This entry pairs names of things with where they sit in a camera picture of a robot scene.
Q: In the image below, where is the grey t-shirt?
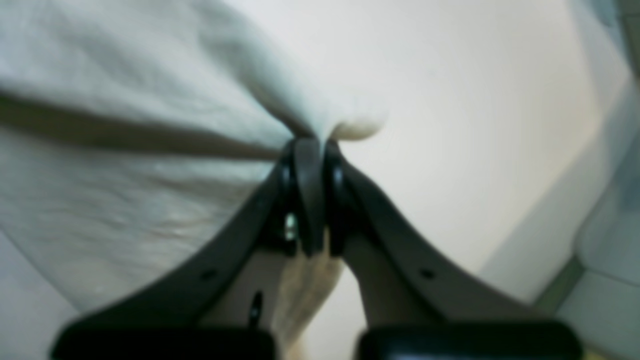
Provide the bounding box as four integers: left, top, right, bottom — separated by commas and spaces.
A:
1, 0, 386, 360

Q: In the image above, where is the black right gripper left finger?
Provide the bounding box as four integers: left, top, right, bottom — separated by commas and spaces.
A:
50, 137, 325, 360

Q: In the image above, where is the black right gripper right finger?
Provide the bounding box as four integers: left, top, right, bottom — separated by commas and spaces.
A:
323, 141, 583, 360

